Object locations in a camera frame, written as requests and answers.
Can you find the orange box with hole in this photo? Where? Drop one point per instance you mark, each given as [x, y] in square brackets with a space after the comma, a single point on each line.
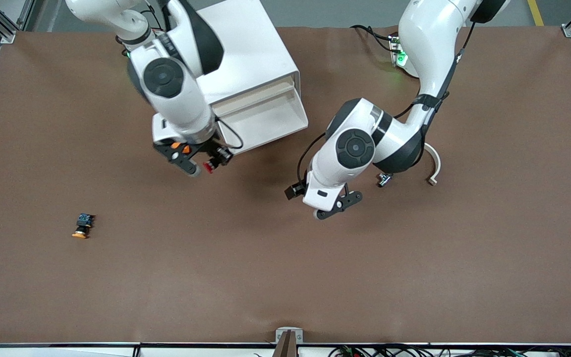
[185, 148]

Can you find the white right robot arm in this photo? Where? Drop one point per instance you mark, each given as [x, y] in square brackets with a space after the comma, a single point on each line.
[176, 94]

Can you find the white table edge rail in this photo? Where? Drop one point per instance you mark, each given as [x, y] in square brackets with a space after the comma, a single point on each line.
[42, 352]

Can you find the yellow push button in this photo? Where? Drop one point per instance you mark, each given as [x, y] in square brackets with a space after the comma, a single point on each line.
[83, 225]

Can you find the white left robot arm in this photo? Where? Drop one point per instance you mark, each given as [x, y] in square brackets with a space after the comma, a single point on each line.
[429, 54]

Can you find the grey metal clamp bracket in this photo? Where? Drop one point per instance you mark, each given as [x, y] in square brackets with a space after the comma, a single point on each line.
[289, 337]

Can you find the white curved bracket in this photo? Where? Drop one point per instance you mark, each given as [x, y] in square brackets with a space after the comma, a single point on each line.
[436, 166]

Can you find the silver metal key switch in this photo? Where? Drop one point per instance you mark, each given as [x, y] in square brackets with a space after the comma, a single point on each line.
[384, 180]

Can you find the brown table cover sheet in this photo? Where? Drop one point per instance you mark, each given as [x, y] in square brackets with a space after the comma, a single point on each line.
[285, 258]

